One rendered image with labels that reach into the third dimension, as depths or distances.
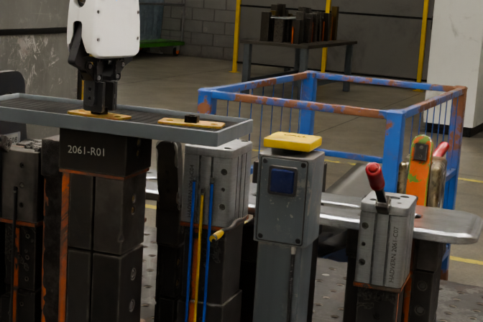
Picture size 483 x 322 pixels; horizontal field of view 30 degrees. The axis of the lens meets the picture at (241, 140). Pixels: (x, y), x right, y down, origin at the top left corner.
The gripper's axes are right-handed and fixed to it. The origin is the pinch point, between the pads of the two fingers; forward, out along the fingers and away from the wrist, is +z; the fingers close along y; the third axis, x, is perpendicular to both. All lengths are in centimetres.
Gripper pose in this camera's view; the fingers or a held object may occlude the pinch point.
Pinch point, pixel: (100, 95)
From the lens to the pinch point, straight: 120.9
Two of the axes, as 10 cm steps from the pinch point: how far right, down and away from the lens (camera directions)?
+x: -8.6, -1.4, 4.9
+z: -0.6, 9.8, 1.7
